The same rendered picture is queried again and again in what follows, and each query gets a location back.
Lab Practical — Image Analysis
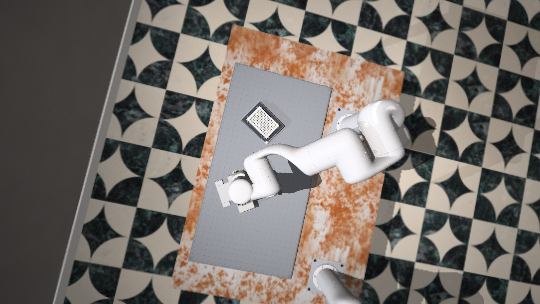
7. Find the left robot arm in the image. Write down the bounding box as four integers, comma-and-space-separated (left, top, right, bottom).
313, 264, 362, 304

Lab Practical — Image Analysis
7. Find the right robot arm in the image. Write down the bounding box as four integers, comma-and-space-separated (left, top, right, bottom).
215, 99, 410, 207

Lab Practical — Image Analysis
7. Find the white operator panel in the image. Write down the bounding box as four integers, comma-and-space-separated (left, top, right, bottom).
227, 170, 254, 213

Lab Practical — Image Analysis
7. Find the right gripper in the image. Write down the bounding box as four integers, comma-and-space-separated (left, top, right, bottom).
232, 170, 248, 180

